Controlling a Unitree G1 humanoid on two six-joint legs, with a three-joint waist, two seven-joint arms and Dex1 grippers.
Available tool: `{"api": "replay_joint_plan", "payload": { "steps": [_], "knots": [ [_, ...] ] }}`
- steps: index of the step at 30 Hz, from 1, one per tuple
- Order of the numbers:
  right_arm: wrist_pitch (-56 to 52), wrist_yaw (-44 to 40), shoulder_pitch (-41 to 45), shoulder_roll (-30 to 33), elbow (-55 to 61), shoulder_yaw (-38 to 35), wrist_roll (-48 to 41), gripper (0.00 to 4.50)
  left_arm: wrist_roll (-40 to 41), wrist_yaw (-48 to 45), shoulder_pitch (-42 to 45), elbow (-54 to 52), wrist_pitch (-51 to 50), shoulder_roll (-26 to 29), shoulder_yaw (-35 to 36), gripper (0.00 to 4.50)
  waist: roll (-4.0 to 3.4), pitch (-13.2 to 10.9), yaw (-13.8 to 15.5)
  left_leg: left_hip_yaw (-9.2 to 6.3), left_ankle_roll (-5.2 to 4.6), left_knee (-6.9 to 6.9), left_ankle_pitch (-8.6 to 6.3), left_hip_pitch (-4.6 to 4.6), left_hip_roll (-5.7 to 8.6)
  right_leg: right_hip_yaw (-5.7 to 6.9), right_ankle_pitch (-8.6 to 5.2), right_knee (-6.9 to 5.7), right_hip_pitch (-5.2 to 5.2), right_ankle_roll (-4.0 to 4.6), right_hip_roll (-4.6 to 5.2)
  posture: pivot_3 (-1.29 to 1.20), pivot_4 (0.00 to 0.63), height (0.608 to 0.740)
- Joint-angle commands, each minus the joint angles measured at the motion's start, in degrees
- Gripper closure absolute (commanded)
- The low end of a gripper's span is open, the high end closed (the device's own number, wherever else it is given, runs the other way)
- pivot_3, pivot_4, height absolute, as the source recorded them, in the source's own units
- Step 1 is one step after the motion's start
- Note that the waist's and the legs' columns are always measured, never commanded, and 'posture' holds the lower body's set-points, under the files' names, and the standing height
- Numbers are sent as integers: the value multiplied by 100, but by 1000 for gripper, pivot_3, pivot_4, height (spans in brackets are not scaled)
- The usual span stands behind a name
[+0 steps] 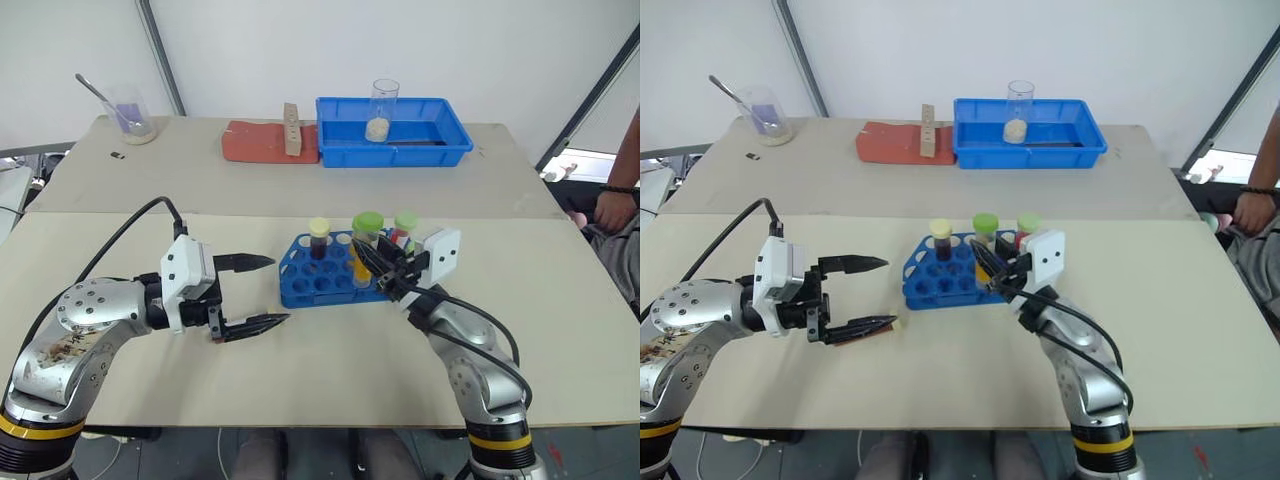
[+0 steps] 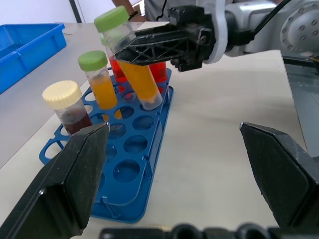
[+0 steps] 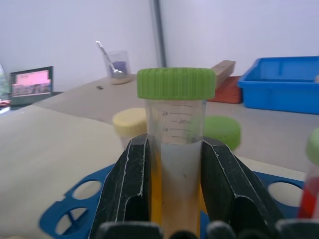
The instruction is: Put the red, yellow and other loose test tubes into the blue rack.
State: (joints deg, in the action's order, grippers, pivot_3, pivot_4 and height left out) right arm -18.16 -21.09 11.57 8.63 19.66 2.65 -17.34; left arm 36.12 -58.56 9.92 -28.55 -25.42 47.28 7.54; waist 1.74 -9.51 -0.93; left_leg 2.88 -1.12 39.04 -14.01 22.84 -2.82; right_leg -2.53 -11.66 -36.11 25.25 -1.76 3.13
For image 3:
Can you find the yellow-capped test tube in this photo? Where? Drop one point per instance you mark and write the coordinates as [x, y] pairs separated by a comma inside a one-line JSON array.
[[129, 127]]

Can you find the clear glass beaker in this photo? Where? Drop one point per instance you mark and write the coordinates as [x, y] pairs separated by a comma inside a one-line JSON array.
[[117, 64]]

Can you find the green-capped tube with white liquid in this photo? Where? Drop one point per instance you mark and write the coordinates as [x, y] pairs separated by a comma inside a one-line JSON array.
[[175, 139]]

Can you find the blue test tube rack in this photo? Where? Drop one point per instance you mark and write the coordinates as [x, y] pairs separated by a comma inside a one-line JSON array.
[[74, 199]]

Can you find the wooden block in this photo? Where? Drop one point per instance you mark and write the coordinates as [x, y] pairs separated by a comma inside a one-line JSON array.
[[223, 72]]

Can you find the green-capped tube with yellow liquid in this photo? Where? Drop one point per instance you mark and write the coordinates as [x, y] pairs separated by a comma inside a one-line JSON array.
[[221, 132]]

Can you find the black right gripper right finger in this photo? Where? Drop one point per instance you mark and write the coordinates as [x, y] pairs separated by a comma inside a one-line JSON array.
[[224, 179]]

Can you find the grey vertical pole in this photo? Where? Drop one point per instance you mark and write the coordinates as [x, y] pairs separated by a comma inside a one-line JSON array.
[[159, 32]]

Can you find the laptop with pink screen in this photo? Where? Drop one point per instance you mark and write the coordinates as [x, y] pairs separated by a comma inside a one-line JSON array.
[[31, 84]]

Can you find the red brick block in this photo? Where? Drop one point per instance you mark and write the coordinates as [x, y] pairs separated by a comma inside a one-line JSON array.
[[228, 90]]

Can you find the metal spoon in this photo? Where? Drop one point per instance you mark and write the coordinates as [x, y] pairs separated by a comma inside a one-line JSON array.
[[107, 58]]

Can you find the blue plastic bin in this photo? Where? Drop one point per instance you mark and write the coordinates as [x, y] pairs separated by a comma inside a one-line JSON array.
[[279, 84]]

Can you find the round wooden coaster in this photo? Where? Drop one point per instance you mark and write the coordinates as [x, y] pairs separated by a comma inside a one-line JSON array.
[[122, 80]]

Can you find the green-capped tube with red liquid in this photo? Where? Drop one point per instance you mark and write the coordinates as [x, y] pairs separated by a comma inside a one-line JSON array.
[[311, 179]]

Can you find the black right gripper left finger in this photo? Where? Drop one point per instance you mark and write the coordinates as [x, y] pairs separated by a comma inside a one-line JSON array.
[[124, 179]]

